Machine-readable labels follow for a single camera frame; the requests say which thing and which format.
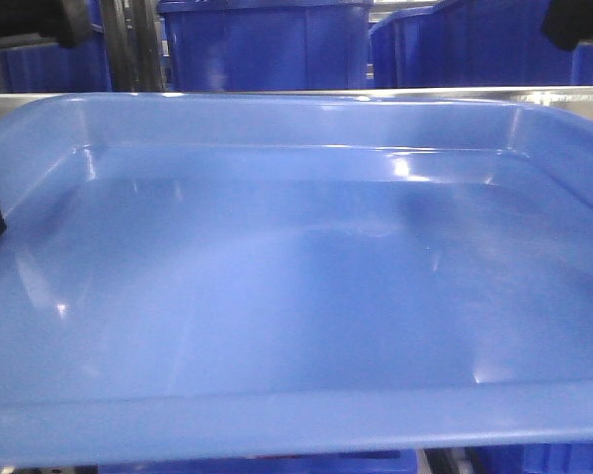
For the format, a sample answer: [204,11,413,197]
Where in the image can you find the blue bin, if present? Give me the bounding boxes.
[370,1,593,89]
[471,442,593,473]
[0,1,112,93]
[98,449,419,473]
[157,1,373,92]

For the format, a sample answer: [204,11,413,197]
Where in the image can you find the upper right blue bin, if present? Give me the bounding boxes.
[370,1,593,89]

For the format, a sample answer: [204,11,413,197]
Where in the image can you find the upper left blue bin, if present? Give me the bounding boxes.
[0,1,112,93]

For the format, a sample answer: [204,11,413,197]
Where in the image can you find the blue plastic tray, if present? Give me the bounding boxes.
[0,94,593,467]

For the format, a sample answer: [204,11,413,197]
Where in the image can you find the stainless steel shelf beam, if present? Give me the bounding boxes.
[0,86,593,120]

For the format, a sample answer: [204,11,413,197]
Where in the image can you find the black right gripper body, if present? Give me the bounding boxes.
[541,0,593,51]

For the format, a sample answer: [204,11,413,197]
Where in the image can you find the lower right front blue bin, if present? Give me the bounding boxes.
[471,442,593,473]

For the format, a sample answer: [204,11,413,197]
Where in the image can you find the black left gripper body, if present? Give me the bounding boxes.
[0,0,90,48]

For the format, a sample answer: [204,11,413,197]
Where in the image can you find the upper middle blue bin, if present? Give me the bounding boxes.
[157,1,373,92]

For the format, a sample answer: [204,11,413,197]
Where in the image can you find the dark vertical shelf posts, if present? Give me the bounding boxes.
[100,0,165,93]

